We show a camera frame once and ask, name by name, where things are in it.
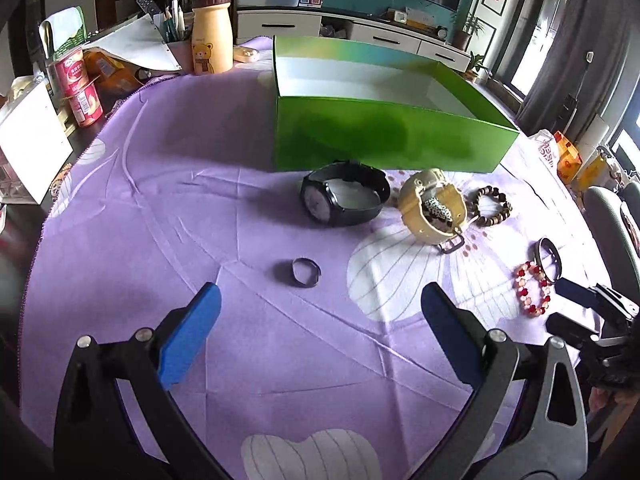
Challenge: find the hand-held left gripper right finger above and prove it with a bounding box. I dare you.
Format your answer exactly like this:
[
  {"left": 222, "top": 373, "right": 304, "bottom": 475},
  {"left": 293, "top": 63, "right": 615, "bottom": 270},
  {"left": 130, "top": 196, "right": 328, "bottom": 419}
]
[{"left": 409, "top": 281, "right": 589, "bottom": 480}]

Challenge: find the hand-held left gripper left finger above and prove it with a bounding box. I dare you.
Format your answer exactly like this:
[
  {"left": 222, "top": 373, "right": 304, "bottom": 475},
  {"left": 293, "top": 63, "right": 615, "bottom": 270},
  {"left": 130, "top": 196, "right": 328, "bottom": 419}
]
[{"left": 52, "top": 282, "right": 235, "bottom": 480}]

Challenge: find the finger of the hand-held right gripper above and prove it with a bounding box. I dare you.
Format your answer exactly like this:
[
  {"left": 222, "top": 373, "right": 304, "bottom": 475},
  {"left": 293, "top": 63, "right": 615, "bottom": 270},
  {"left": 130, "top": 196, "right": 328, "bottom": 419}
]
[
  {"left": 554, "top": 277, "right": 601, "bottom": 309},
  {"left": 545, "top": 312, "right": 601, "bottom": 350}
]

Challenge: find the red and pink bead bracelet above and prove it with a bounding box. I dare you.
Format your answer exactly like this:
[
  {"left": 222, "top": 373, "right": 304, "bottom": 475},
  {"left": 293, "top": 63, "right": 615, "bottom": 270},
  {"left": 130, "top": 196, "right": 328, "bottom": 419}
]
[{"left": 515, "top": 261, "right": 555, "bottom": 317}]

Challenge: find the small black ring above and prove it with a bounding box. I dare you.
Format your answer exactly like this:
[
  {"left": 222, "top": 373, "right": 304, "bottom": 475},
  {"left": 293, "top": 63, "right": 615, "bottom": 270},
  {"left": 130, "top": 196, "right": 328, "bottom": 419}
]
[{"left": 291, "top": 258, "right": 321, "bottom": 290}]

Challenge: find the black bangle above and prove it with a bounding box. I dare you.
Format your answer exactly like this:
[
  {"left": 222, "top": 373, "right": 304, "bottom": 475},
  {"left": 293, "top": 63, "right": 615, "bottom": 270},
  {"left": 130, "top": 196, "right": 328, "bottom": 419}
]
[{"left": 532, "top": 237, "right": 564, "bottom": 281}]

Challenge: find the grey chair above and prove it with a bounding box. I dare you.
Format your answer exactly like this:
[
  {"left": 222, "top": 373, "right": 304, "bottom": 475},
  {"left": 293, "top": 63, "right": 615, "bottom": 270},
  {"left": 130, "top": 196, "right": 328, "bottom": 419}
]
[{"left": 584, "top": 185, "right": 640, "bottom": 283}]

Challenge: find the yellow paper bag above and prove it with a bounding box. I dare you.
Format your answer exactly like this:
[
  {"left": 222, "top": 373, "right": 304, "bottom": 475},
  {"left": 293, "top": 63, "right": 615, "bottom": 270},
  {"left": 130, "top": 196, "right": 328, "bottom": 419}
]
[{"left": 575, "top": 152, "right": 610, "bottom": 192}]

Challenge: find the purple floral tablecloth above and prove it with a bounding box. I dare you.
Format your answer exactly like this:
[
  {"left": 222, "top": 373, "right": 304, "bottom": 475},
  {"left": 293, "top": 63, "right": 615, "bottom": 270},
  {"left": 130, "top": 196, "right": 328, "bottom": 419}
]
[{"left": 20, "top": 35, "right": 617, "bottom": 480}]

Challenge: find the beige wrist watch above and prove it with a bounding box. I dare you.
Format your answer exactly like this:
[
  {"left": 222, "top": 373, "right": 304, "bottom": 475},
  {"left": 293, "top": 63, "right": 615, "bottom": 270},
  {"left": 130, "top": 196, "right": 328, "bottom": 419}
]
[{"left": 397, "top": 167, "right": 469, "bottom": 254}]

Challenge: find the orange paper bag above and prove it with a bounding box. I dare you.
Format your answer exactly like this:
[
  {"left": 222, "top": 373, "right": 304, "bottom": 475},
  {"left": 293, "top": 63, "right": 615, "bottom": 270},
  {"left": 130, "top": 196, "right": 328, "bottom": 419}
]
[{"left": 554, "top": 130, "right": 584, "bottom": 184}]

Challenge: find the white plastic bag red print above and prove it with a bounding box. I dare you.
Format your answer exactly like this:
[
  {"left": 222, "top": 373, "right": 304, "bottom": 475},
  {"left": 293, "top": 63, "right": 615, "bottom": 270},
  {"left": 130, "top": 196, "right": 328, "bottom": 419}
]
[{"left": 529, "top": 130, "right": 561, "bottom": 172}]

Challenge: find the black wrist watch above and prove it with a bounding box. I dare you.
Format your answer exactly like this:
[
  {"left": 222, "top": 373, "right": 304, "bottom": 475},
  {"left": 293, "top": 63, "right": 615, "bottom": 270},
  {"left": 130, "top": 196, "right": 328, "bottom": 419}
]
[{"left": 300, "top": 160, "right": 392, "bottom": 227}]

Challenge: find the stick vacuum cleaner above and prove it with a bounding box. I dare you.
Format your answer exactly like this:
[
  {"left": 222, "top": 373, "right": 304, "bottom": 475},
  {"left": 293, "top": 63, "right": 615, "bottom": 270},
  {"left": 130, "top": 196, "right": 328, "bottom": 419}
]
[{"left": 560, "top": 50, "right": 595, "bottom": 137}]

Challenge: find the green cardboard box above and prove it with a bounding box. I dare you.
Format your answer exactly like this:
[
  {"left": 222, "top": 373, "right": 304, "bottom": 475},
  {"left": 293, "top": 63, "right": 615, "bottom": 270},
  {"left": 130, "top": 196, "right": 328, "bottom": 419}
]
[{"left": 272, "top": 35, "right": 521, "bottom": 173}]

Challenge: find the small potted plant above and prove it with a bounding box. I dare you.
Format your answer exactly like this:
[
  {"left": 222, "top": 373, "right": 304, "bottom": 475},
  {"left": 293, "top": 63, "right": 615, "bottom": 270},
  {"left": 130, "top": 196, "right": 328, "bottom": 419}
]
[{"left": 465, "top": 52, "right": 494, "bottom": 84}]

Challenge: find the white cardboard box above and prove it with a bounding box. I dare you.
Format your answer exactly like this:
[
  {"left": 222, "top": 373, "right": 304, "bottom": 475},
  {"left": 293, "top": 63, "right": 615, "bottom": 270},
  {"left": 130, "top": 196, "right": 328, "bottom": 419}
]
[{"left": 0, "top": 80, "right": 75, "bottom": 206}]

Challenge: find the red tin can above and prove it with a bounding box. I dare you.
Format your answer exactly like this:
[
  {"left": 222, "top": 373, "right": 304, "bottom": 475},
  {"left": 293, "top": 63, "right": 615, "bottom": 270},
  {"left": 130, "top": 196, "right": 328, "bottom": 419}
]
[
  {"left": 52, "top": 50, "right": 91, "bottom": 97},
  {"left": 67, "top": 82, "right": 105, "bottom": 128}
]

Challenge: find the grey curtain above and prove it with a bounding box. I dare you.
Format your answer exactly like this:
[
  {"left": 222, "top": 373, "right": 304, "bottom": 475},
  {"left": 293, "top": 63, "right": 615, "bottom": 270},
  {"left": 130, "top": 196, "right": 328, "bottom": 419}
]
[{"left": 517, "top": 0, "right": 640, "bottom": 136}]

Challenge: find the orange snack packet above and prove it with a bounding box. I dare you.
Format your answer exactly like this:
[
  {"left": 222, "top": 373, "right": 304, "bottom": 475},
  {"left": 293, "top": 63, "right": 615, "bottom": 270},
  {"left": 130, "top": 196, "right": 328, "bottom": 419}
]
[{"left": 82, "top": 50, "right": 145, "bottom": 97}]

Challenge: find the potted green plant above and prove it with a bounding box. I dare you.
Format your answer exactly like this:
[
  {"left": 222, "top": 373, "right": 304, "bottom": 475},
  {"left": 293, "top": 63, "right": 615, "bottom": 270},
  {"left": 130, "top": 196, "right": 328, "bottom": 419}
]
[{"left": 450, "top": 10, "right": 485, "bottom": 52}]

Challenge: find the white paper sheet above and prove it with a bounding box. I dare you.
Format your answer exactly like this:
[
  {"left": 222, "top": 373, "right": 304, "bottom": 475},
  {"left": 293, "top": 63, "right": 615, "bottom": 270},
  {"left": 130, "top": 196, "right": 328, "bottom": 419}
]
[{"left": 82, "top": 12, "right": 183, "bottom": 73}]

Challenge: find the yellow bear bottle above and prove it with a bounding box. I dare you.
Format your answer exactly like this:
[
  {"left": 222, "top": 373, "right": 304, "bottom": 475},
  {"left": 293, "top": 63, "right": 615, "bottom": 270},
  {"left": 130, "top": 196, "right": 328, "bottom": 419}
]
[{"left": 187, "top": 0, "right": 235, "bottom": 76}]

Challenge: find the pen holder with pens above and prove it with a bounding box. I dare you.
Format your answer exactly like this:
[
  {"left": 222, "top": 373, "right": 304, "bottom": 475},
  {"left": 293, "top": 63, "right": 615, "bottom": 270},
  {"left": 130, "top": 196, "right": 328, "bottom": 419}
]
[{"left": 152, "top": 0, "right": 195, "bottom": 44}]

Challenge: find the white television cabinet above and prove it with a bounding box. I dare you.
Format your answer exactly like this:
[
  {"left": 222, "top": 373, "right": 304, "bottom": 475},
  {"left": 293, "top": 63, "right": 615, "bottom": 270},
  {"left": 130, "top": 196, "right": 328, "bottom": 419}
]
[{"left": 236, "top": 5, "right": 473, "bottom": 72}]

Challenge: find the green and white packet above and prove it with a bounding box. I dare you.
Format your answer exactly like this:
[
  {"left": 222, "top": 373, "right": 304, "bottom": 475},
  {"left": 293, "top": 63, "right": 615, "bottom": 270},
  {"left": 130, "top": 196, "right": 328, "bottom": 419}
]
[{"left": 39, "top": 6, "right": 89, "bottom": 61}]

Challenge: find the brown wooden bead bracelet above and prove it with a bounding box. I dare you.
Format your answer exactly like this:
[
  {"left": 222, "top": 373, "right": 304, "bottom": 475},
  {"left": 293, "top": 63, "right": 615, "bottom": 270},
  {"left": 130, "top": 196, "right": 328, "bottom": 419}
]
[{"left": 467, "top": 186, "right": 513, "bottom": 229}]

